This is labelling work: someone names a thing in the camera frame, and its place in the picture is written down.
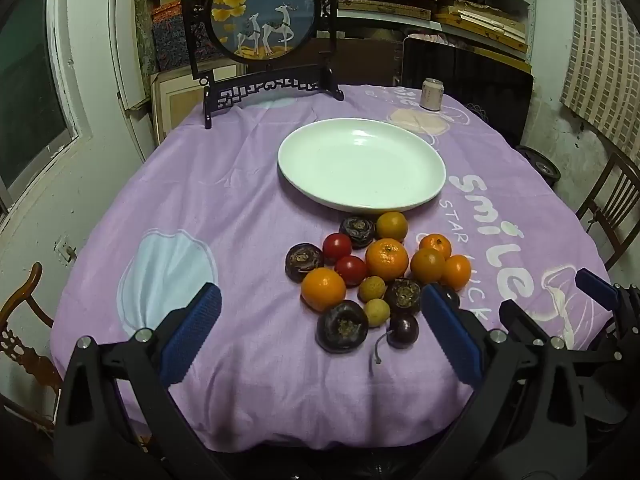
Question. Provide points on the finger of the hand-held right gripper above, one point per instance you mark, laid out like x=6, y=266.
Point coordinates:
x=595, y=285
x=520, y=317

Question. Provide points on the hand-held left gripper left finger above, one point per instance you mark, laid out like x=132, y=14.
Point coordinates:
x=192, y=335

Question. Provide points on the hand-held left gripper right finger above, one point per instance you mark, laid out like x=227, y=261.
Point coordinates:
x=452, y=330

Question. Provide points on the dark cherry with stem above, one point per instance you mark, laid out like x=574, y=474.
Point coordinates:
x=402, y=331

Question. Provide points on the small smooth orange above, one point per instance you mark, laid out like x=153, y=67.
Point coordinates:
x=427, y=266
x=457, y=273
x=323, y=288
x=391, y=225

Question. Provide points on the dark water chestnut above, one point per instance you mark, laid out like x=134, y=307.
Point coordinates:
x=357, y=231
x=402, y=296
x=303, y=261
x=342, y=327

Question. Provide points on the yellow longan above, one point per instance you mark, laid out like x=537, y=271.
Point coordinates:
x=372, y=290
x=376, y=311

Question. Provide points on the small mandarin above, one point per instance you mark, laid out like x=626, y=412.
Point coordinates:
x=436, y=244

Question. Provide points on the large mandarin with green stem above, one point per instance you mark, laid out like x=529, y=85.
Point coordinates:
x=386, y=258

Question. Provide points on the red cherry tomato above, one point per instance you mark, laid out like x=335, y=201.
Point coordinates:
x=336, y=247
x=350, y=269

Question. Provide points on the white plate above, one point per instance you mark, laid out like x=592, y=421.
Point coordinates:
x=360, y=165

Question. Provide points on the wooden chair with slat back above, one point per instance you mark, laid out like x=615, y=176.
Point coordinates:
x=612, y=200

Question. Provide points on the purple printed tablecloth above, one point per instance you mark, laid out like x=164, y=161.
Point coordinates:
x=225, y=210

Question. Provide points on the wooden chair with carved back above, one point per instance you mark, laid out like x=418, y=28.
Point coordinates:
x=25, y=340

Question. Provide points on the pale drink can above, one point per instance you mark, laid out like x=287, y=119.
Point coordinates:
x=431, y=94

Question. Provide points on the checked hanging cloth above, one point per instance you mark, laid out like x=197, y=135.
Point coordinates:
x=602, y=45

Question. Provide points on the black flat panel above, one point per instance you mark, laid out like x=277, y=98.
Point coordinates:
x=465, y=80

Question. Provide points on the pink cloth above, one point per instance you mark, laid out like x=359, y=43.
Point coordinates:
x=435, y=37

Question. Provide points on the window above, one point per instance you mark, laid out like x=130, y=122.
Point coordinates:
x=30, y=85

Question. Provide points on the stack of patterned boxes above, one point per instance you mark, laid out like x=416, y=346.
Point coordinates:
x=172, y=35

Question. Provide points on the round deer screen black stand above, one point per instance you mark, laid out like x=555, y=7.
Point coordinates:
x=262, y=10

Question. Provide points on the wall socket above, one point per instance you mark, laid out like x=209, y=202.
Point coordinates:
x=65, y=250

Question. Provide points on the wooden picture frame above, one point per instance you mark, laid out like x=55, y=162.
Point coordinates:
x=172, y=100

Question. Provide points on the white wall shelf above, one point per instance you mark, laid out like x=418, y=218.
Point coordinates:
x=520, y=15

